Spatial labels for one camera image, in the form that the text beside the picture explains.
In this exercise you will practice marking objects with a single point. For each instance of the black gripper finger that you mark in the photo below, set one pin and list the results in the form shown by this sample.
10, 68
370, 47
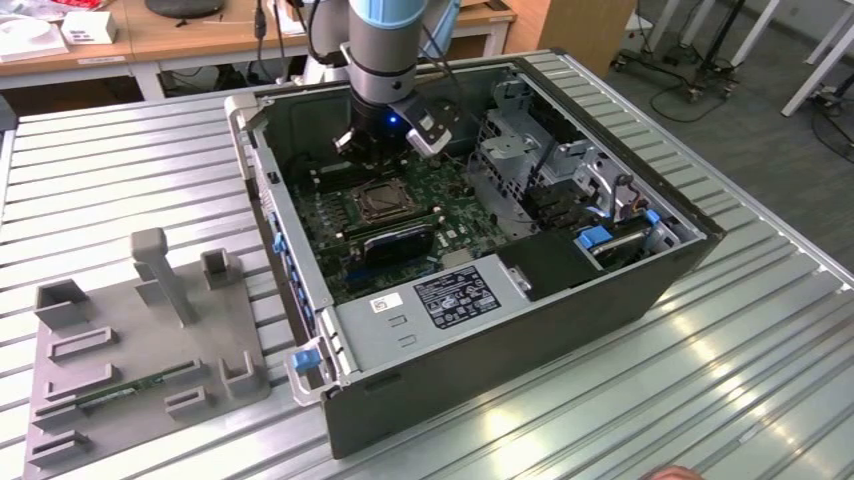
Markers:
394, 157
353, 146

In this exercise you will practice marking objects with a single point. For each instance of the silver CPU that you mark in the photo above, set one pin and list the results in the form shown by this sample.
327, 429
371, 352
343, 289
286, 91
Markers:
386, 200

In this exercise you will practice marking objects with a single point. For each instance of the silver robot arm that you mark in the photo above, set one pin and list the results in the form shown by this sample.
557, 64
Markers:
383, 50

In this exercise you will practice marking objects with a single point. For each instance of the CPU socket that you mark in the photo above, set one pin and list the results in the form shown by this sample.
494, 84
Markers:
371, 220

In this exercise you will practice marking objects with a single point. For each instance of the green motherboard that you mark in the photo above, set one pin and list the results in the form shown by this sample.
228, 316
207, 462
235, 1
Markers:
461, 225

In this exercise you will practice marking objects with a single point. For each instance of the black expansion card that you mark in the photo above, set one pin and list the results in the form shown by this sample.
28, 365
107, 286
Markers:
401, 247

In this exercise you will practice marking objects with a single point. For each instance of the wooden desk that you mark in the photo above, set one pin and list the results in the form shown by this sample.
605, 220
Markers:
200, 35

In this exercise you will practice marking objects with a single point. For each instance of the hard disk in blue carrier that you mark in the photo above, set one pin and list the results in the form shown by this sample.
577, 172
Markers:
594, 237

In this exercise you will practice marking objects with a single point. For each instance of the silver power supply unit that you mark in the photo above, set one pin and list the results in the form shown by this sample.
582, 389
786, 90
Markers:
374, 330

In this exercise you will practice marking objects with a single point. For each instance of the wooden cabinet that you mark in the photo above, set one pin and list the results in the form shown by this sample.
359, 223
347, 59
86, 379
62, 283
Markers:
581, 30

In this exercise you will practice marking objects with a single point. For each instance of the black round object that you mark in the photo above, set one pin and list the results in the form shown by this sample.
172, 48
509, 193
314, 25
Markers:
183, 7

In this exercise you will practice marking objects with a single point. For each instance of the blue plastic clip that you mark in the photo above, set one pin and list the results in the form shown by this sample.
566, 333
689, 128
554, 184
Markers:
651, 217

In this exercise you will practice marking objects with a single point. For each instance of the blue case latch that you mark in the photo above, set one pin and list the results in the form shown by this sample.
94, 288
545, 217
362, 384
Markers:
304, 361

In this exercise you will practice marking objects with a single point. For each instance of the white cardboard box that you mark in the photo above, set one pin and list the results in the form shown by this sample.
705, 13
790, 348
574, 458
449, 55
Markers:
90, 27

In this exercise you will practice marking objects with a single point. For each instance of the dark grey PC case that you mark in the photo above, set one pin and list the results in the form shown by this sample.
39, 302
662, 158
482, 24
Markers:
501, 375

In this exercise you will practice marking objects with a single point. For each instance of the black wheeled equipment stand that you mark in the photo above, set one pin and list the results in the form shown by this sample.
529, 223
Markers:
709, 80

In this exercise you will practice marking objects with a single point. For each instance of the flat white box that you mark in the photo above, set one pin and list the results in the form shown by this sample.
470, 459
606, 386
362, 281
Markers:
30, 42

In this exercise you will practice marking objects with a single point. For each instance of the green RAM stick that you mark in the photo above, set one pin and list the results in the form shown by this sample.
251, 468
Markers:
120, 391

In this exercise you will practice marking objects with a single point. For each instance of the white table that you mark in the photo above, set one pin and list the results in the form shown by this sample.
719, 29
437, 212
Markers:
797, 102

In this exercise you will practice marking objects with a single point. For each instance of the grey parts rack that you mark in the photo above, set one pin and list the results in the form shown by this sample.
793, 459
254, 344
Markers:
120, 440

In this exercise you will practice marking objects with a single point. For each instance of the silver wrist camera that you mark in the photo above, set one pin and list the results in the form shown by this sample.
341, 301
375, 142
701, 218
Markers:
430, 132

